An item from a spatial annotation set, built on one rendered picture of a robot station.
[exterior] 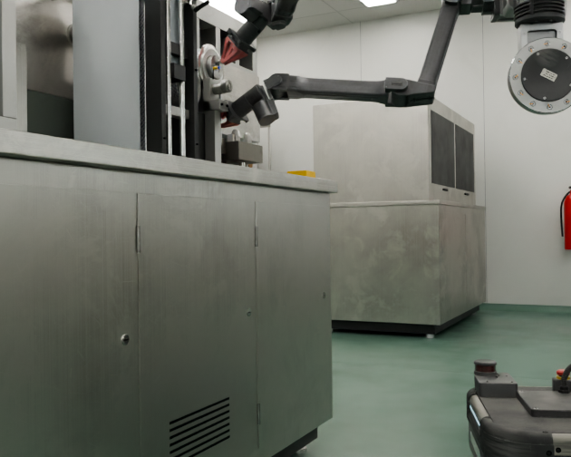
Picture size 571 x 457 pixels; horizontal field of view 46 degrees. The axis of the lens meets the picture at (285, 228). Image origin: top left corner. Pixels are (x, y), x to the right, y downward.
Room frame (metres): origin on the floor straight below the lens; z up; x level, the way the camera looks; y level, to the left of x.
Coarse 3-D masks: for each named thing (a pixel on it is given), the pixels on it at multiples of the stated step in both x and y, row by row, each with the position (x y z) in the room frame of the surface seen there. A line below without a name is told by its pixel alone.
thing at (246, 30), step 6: (246, 24) 2.05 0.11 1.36; (252, 24) 2.05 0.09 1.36; (228, 30) 2.05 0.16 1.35; (240, 30) 2.06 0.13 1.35; (246, 30) 2.05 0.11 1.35; (252, 30) 2.05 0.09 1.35; (258, 30) 2.07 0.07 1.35; (240, 36) 2.06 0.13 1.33; (246, 36) 2.06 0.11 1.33; (252, 36) 2.06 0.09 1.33; (240, 42) 2.04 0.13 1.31; (246, 42) 2.07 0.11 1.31; (252, 42) 2.08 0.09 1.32; (252, 48) 2.10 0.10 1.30
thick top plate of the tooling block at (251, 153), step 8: (232, 144) 2.21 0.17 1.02; (240, 144) 2.21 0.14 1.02; (248, 144) 2.25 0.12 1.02; (232, 152) 2.21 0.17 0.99; (240, 152) 2.21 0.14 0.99; (248, 152) 2.25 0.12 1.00; (256, 152) 2.30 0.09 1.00; (232, 160) 2.25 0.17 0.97; (240, 160) 2.25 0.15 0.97; (248, 160) 2.26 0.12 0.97; (256, 160) 2.30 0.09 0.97
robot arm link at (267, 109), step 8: (264, 80) 2.09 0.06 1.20; (272, 80) 2.09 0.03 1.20; (280, 80) 2.08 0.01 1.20; (272, 96) 2.08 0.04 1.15; (256, 104) 2.08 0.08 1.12; (264, 104) 2.07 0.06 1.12; (272, 104) 2.08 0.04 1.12; (256, 112) 2.08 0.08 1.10; (264, 112) 2.06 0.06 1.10; (272, 112) 2.07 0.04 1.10; (264, 120) 2.08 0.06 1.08; (272, 120) 2.09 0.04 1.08
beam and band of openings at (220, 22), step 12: (72, 0) 2.05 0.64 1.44; (204, 12) 2.69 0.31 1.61; (216, 12) 2.76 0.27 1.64; (204, 24) 2.74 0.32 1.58; (216, 24) 2.76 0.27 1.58; (228, 24) 2.85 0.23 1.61; (240, 24) 2.94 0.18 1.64; (204, 36) 2.79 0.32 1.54; (216, 36) 2.77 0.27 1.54; (216, 48) 2.77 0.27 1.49; (240, 60) 3.06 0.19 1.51; (252, 60) 3.04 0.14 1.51; (252, 72) 3.03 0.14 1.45
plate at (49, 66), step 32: (32, 0) 1.90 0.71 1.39; (64, 0) 2.01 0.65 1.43; (32, 32) 1.90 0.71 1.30; (64, 32) 2.01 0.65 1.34; (32, 64) 1.90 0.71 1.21; (64, 64) 2.01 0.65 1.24; (224, 64) 2.81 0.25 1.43; (64, 96) 2.01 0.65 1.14; (224, 96) 2.81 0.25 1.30; (224, 128) 2.80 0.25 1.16; (256, 128) 3.05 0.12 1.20
